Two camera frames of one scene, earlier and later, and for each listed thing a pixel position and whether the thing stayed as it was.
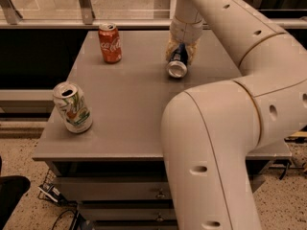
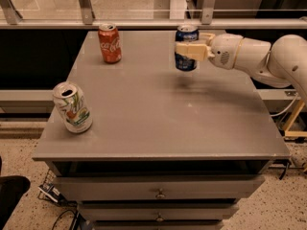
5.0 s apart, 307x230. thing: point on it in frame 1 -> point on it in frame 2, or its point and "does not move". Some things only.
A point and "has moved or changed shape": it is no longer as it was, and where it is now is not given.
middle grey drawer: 128,212 does not move
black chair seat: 11,190 does not move
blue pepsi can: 178,61 has moved or changed shape
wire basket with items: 48,190 does not move
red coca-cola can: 110,42 does not move
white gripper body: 186,33 -> 224,51
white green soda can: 75,112 does not move
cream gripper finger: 173,44 -> 206,36
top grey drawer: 113,188 does not move
